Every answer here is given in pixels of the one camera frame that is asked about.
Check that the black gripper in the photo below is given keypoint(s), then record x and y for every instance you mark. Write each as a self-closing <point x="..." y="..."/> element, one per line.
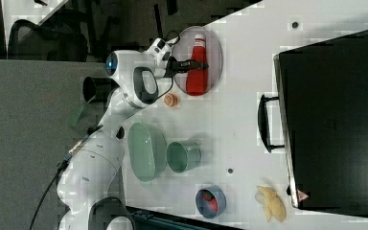
<point x="174" y="66"/>

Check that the red ketchup bottle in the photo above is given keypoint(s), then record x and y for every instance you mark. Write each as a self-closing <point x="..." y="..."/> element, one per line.
<point x="197" y="79"/>

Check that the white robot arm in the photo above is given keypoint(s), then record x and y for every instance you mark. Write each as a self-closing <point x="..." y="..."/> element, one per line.
<point x="91" y="165"/>

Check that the grey oval plate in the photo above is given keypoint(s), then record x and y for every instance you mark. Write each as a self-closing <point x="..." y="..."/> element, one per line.
<point x="183" y="51"/>

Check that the small orange round object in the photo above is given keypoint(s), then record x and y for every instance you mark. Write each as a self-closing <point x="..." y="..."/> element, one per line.
<point x="171" y="100"/>

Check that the green cup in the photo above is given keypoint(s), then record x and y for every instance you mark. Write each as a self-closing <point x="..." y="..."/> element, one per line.
<point x="183" y="156"/>

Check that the green oval strainer basket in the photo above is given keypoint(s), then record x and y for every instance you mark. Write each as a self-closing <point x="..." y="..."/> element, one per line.
<point x="147" y="151"/>

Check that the black cylinder upper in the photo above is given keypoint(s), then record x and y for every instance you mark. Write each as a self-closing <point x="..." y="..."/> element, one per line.
<point x="98" y="89"/>

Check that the red strawberry in bowl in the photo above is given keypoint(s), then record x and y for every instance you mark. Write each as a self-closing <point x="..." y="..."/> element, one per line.
<point x="211" y="201"/>

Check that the black toaster oven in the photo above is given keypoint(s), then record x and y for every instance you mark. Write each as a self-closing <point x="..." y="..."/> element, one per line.
<point x="323" y="99"/>

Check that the blue bowl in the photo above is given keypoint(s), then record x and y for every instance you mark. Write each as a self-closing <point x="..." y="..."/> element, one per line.
<point x="201" y="204"/>

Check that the yellow banana peel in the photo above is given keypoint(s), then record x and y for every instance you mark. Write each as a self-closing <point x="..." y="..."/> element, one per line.
<point x="273" y="205"/>

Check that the black office chair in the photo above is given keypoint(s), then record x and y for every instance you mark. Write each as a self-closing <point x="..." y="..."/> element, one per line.
<point x="29" y="41"/>

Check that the black oven door handle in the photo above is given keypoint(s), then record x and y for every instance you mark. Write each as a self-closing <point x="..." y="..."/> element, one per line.
<point x="263" y="123"/>

